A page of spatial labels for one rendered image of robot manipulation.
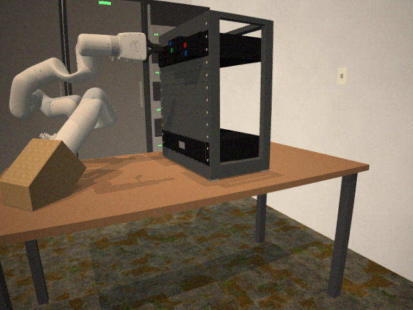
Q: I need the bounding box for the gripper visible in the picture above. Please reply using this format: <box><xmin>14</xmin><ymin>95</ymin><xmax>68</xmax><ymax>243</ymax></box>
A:
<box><xmin>117</xmin><ymin>32</ymin><xmax>164</xmax><ymax>63</ymax></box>

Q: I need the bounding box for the dark grey server rack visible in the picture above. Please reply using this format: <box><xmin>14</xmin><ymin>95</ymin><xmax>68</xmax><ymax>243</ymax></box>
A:
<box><xmin>158</xmin><ymin>10</ymin><xmax>274</xmax><ymax>181</ymax></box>

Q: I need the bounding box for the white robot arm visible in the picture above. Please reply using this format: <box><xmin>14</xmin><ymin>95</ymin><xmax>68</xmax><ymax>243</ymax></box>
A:
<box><xmin>10</xmin><ymin>34</ymin><xmax>119</xmax><ymax>155</ymax></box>

